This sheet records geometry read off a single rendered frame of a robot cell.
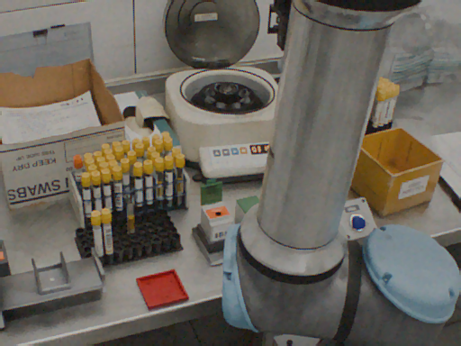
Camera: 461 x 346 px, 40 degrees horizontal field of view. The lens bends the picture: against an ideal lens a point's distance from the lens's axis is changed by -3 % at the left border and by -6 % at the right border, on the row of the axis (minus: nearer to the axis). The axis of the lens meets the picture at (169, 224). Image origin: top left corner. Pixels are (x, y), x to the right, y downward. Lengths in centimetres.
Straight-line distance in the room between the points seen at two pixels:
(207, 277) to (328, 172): 54
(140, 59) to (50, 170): 45
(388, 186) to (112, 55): 70
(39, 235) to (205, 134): 37
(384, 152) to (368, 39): 86
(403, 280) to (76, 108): 91
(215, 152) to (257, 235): 63
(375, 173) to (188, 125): 37
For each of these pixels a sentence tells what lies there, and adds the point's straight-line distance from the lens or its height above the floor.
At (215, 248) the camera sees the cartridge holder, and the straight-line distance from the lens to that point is 110.
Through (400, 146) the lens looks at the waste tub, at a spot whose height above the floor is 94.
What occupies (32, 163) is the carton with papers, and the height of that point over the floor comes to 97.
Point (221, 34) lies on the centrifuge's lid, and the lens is 152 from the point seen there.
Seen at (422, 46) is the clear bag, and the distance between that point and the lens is 174.
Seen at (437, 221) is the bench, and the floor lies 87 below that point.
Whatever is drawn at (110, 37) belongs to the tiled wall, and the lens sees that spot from 150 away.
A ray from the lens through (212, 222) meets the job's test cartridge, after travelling 108.
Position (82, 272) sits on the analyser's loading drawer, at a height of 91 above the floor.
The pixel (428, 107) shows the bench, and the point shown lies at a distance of 167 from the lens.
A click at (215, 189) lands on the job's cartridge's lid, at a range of 110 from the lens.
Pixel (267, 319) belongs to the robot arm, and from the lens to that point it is 70.
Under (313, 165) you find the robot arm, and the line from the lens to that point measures 58.
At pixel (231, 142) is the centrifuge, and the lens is 129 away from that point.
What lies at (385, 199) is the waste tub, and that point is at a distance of 124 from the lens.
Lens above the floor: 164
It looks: 40 degrees down
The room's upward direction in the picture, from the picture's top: straight up
